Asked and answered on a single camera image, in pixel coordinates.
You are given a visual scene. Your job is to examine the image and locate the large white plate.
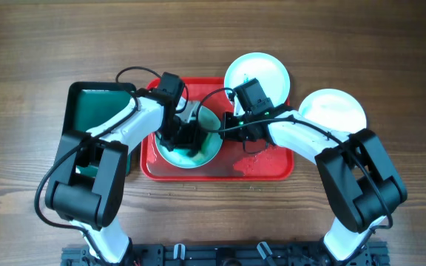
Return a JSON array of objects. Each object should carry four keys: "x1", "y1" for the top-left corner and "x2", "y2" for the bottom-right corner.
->
[{"x1": 299, "y1": 89, "x2": 368, "y2": 133}]

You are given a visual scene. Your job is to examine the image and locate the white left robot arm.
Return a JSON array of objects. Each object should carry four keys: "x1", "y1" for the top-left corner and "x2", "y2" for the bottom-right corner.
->
[{"x1": 34, "y1": 84, "x2": 204, "y2": 265}]

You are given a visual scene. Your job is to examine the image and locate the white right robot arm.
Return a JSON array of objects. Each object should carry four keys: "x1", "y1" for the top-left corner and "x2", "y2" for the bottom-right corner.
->
[{"x1": 220, "y1": 104, "x2": 408, "y2": 264}]

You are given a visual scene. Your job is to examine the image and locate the red plastic tray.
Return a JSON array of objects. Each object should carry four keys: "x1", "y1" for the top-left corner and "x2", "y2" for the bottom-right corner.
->
[{"x1": 140, "y1": 76, "x2": 295, "y2": 182}]

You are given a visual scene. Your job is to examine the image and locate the black water tray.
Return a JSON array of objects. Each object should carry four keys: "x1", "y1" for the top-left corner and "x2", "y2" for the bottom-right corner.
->
[{"x1": 61, "y1": 81, "x2": 138, "y2": 177}]

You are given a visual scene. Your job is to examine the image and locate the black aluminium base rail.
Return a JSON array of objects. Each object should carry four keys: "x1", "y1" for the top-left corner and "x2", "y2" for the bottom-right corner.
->
[{"x1": 60, "y1": 242, "x2": 391, "y2": 266}]

